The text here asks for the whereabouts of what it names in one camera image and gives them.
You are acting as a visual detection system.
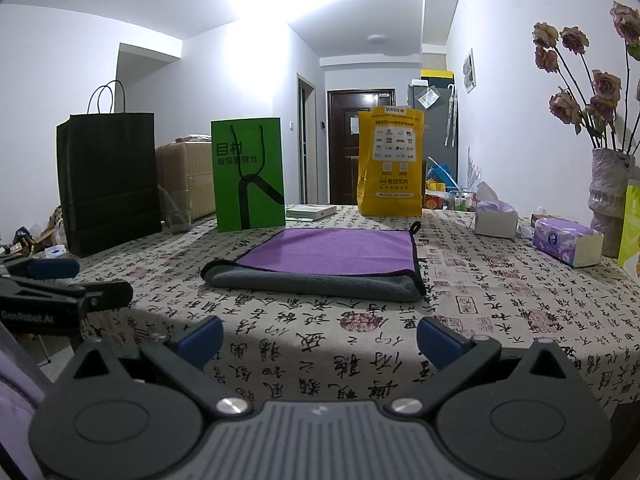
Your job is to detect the green paper shopping bag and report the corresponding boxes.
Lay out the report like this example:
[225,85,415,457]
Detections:
[210,117,285,232]

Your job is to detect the clear plastic cup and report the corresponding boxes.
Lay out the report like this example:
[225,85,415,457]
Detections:
[158,186,192,234]

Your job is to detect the round ceiling lamp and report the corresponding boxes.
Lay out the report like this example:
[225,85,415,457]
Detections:
[367,34,388,47]

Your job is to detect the beige suitcase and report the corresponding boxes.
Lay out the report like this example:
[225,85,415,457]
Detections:
[155,134,216,220]

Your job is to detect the cluttered side shelf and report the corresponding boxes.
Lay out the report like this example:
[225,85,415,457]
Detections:
[424,157,482,211]

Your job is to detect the purple tissue pack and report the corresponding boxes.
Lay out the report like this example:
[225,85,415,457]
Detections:
[533,217,604,269]

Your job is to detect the open white tissue box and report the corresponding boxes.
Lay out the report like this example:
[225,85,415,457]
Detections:
[474,182,518,238]

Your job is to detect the black paper shopping bag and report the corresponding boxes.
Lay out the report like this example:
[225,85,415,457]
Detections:
[56,110,162,258]

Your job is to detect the yellow delivery paper bag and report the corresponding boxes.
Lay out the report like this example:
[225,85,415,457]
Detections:
[357,105,424,218]

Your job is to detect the yellow box on refrigerator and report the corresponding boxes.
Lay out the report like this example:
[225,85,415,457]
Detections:
[420,68,454,79]

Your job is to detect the purple grey microfibre towel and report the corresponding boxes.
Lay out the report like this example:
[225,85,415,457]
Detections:
[201,221,426,302]

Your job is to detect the grey refrigerator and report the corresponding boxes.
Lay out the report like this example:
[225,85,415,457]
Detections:
[408,77,458,177]

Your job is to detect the dark brown entrance door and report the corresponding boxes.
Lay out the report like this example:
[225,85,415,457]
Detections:
[328,89,396,205]

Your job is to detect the wall picture frame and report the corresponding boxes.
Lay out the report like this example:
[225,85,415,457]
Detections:
[462,50,476,93]

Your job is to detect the yellow green box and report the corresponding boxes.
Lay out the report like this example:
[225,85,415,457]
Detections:
[617,180,640,283]

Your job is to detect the white flat box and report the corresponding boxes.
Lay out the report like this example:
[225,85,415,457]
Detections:
[285,204,337,222]

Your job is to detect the dried pink roses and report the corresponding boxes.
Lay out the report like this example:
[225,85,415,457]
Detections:
[532,1,639,156]

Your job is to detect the white textured vase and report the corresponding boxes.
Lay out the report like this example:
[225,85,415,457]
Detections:
[588,148,639,258]

